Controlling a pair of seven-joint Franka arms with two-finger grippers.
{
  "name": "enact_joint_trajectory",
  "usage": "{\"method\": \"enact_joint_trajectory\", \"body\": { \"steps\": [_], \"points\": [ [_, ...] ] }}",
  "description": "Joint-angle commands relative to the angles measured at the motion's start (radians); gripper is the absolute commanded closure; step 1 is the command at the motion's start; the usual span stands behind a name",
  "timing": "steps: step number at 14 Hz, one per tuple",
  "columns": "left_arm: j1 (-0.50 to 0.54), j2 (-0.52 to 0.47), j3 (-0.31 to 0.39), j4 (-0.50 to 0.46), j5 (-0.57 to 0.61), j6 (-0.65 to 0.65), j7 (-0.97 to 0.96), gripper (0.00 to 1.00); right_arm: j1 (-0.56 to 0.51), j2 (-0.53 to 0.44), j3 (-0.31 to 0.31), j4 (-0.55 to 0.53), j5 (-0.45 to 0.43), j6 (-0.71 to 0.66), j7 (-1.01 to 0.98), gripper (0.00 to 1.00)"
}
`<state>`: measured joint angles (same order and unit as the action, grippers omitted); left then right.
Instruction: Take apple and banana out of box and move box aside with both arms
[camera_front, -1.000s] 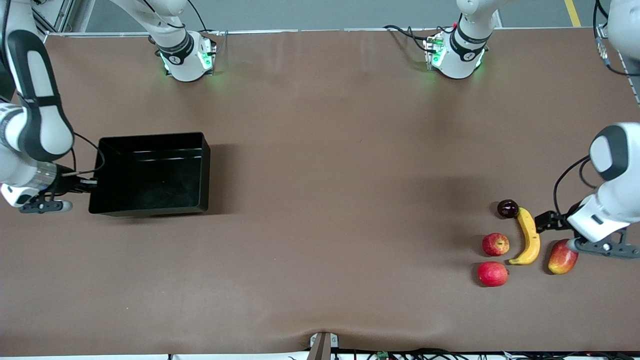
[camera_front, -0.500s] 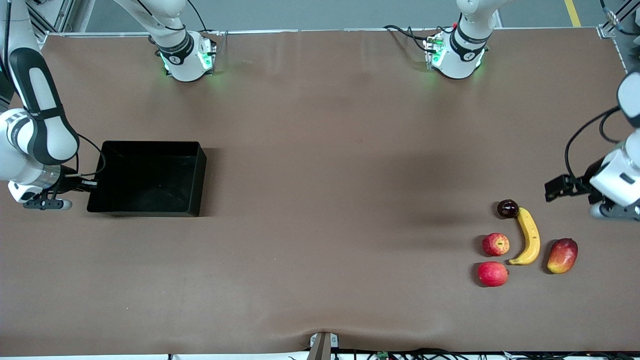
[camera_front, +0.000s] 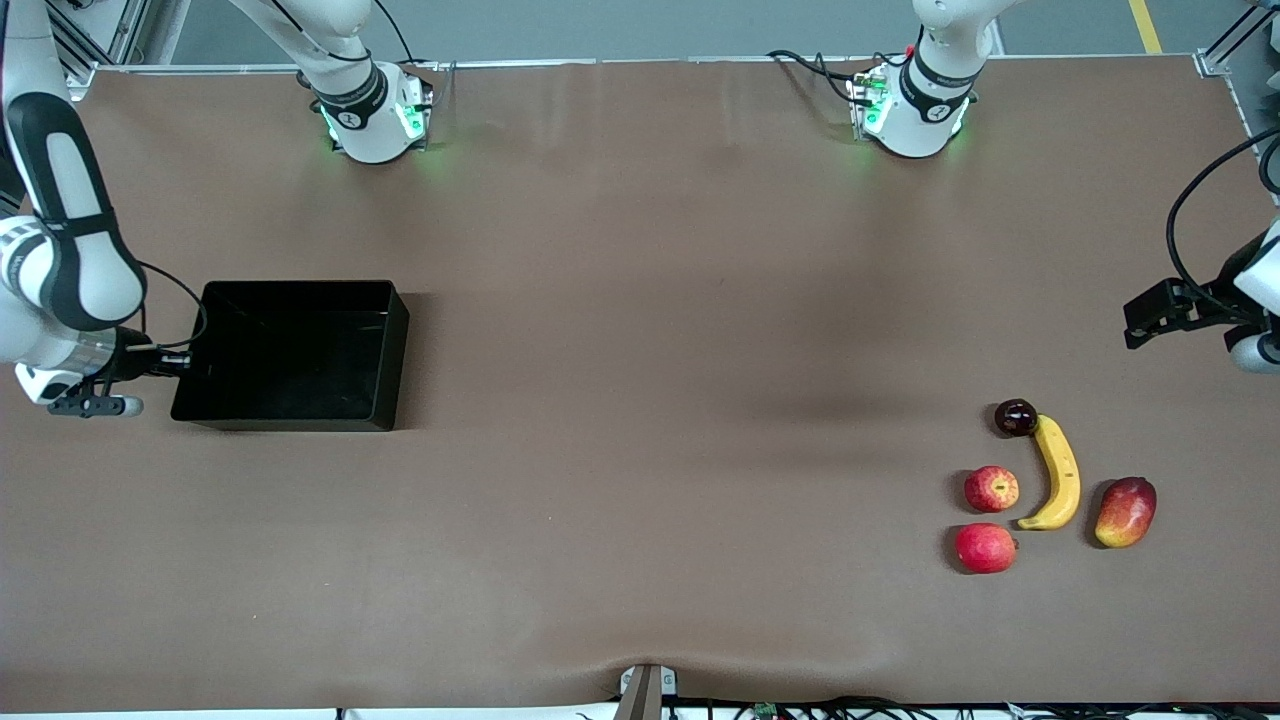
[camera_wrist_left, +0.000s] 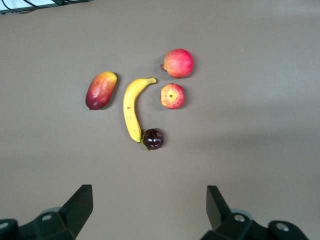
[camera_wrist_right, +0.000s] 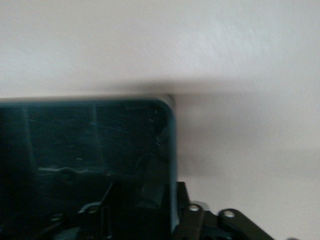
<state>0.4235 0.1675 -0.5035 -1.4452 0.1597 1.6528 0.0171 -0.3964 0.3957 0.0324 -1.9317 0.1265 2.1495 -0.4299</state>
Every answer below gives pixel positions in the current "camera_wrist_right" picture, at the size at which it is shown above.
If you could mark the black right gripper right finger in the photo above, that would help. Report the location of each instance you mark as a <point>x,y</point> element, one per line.
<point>190,220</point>

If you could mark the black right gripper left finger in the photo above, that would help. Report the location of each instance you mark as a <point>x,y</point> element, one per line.
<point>100,220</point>

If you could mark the black rectangular plastic box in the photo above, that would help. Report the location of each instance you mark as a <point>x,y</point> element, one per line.
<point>75,140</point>

